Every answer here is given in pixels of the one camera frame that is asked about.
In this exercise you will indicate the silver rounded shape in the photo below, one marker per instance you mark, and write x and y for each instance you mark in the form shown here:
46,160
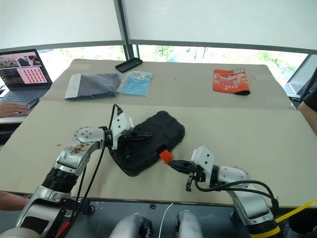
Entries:
189,224
130,226

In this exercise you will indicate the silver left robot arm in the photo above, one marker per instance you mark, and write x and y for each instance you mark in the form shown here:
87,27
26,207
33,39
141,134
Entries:
74,158

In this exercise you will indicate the black eyeglasses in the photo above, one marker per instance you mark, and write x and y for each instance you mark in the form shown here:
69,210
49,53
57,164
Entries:
32,102

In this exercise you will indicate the grey open laptop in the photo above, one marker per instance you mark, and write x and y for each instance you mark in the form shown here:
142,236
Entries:
22,74

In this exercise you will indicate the black table clamp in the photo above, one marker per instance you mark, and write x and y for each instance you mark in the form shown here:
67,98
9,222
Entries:
84,207

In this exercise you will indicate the grey black chair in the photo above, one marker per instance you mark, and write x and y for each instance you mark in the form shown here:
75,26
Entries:
302,79

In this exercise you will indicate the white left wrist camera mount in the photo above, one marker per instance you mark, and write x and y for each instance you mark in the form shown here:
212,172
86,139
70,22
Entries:
120,124

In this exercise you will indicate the orange snack pouch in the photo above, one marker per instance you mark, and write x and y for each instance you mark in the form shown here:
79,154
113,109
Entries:
230,80

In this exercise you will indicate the dark blue packaged cloth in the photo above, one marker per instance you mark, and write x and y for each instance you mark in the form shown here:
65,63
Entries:
95,85

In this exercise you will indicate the white roller blind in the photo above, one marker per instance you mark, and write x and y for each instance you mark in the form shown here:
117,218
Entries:
223,19
59,19

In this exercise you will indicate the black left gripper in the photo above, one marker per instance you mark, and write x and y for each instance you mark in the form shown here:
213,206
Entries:
127,138

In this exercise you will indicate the black phone case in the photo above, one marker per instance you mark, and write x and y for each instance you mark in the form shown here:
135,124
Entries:
128,65

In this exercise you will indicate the light blue packaged cloth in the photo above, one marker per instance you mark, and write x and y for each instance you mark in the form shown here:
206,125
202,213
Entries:
135,83

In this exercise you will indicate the person's bare hand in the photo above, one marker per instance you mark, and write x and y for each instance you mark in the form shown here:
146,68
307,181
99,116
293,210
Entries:
13,110

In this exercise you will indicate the black plastic tool case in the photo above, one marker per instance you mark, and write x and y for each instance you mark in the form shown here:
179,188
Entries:
153,138

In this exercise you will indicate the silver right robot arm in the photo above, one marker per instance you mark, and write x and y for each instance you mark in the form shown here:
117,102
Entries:
247,196

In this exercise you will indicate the person's bare forearm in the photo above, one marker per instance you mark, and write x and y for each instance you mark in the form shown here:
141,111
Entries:
12,199

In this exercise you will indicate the orange tool case latch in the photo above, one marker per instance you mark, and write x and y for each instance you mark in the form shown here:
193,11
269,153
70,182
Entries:
165,156

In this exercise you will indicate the dark window frame post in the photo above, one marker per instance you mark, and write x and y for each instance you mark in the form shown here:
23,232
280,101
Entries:
126,29

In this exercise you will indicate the person in black shirt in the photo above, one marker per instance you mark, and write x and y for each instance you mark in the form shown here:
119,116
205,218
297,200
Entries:
309,109

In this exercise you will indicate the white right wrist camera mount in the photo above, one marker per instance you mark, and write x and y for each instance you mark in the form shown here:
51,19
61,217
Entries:
204,158

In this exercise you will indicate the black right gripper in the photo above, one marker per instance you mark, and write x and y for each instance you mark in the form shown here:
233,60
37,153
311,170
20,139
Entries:
196,172

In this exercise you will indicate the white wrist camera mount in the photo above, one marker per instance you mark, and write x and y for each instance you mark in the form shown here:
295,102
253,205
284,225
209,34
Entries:
120,124
204,158

